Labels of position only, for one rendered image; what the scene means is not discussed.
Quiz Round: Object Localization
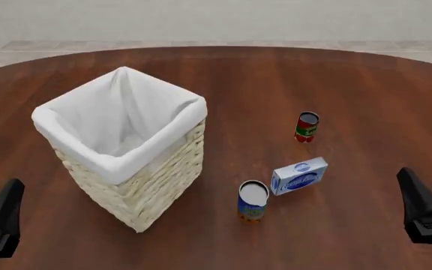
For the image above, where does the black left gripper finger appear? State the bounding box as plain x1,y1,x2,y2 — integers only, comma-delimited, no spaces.
0,178,26,227

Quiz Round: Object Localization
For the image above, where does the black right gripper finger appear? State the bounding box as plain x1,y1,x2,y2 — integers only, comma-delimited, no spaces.
396,166,432,221

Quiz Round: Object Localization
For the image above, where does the red tomato sauce tin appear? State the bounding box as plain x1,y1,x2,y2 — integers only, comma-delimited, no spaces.
294,111,321,144

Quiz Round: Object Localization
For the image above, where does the woven basket with white liner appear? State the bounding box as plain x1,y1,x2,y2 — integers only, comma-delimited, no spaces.
31,66,207,234

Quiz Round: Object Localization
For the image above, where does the blue and white printed box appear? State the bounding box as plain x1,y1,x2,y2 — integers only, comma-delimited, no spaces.
270,156,329,197

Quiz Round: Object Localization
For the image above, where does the blue and yellow tin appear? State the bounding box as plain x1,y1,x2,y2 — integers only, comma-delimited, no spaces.
237,180,269,225

